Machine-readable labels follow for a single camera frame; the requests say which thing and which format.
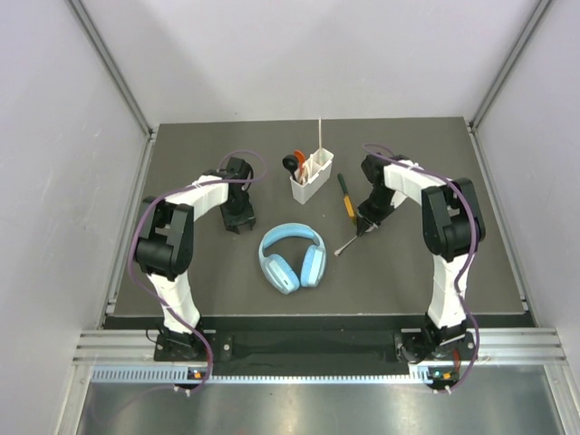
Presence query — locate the black ladle spoon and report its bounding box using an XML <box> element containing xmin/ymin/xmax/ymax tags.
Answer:
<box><xmin>282</xmin><ymin>154</ymin><xmax>299</xmax><ymax>181</ymax></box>

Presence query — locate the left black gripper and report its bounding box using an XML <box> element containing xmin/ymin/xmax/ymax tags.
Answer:
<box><xmin>219</xmin><ymin>189</ymin><xmax>255</xmax><ymax>234</ymax></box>

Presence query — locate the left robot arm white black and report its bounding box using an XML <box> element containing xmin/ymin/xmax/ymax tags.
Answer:
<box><xmin>130</xmin><ymin>156</ymin><xmax>256</xmax><ymax>362</ymax></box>

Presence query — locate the aluminium frame rail front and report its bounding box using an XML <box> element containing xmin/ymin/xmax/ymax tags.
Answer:
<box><xmin>72</xmin><ymin>328</ymin><xmax>566</xmax><ymax>385</ymax></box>

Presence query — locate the small silver spoon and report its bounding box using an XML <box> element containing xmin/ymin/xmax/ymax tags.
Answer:
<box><xmin>333</xmin><ymin>224</ymin><xmax>377</xmax><ymax>256</ymax></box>

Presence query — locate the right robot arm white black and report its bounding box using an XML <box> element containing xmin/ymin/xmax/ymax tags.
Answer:
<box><xmin>355</xmin><ymin>154</ymin><xmax>486</xmax><ymax>363</ymax></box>

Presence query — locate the white compartment utensil container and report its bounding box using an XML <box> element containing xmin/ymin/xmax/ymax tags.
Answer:
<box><xmin>290</xmin><ymin>148</ymin><xmax>334</xmax><ymax>205</ymax></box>

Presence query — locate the orange plastic spoon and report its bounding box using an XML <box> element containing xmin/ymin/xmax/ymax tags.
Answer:
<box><xmin>294</xmin><ymin>150</ymin><xmax>305</xmax><ymax>177</ymax></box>

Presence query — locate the blue over-ear headphones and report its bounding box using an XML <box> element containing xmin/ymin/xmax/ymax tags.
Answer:
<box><xmin>257</xmin><ymin>223</ymin><xmax>327</xmax><ymax>295</ymax></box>

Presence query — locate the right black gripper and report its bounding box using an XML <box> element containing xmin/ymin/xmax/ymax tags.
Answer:
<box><xmin>356</xmin><ymin>187</ymin><xmax>397</xmax><ymax>237</ymax></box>

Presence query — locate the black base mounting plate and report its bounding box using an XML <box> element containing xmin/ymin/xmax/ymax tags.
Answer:
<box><xmin>153</xmin><ymin>328</ymin><xmax>477</xmax><ymax>363</ymax></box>

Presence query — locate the white spoon horizontal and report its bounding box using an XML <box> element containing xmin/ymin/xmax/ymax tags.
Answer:
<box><xmin>305</xmin><ymin>152</ymin><xmax>320</xmax><ymax>182</ymax></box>

